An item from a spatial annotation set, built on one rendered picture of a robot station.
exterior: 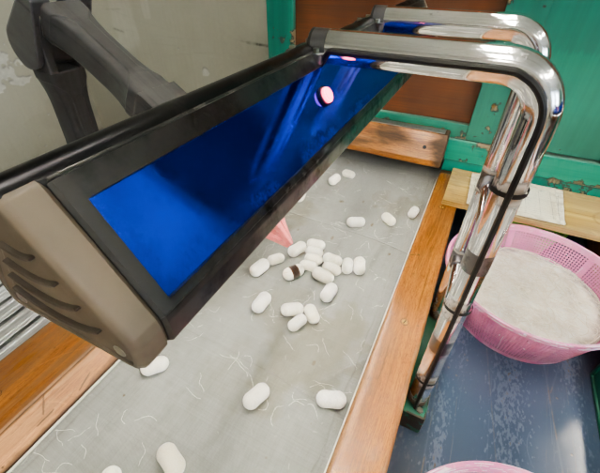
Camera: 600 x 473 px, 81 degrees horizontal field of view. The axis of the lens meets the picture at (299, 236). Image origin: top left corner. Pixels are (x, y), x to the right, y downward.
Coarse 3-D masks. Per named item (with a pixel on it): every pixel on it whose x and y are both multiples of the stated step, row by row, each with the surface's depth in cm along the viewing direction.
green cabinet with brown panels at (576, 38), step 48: (288, 0) 77; (336, 0) 74; (384, 0) 70; (432, 0) 67; (480, 0) 64; (528, 0) 60; (576, 0) 58; (288, 48) 83; (576, 48) 61; (432, 96) 76; (480, 96) 71; (576, 96) 65; (576, 144) 69
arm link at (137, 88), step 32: (32, 0) 46; (64, 0) 53; (32, 32) 49; (64, 32) 49; (96, 32) 49; (32, 64) 54; (96, 64) 49; (128, 64) 49; (128, 96) 48; (160, 96) 49
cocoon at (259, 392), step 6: (258, 384) 42; (264, 384) 42; (252, 390) 42; (258, 390) 42; (264, 390) 42; (246, 396) 41; (252, 396) 41; (258, 396) 41; (264, 396) 42; (246, 402) 41; (252, 402) 41; (258, 402) 41; (252, 408) 41
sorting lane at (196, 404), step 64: (320, 192) 79; (384, 192) 79; (256, 256) 63; (384, 256) 63; (192, 320) 52; (256, 320) 52; (320, 320) 52; (128, 384) 44; (192, 384) 44; (256, 384) 44; (320, 384) 44; (64, 448) 39; (128, 448) 39; (192, 448) 39; (256, 448) 39; (320, 448) 39
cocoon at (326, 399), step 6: (324, 390) 42; (330, 390) 42; (336, 390) 42; (318, 396) 41; (324, 396) 41; (330, 396) 41; (336, 396) 41; (342, 396) 41; (318, 402) 41; (324, 402) 41; (330, 402) 41; (336, 402) 41; (342, 402) 41; (336, 408) 41
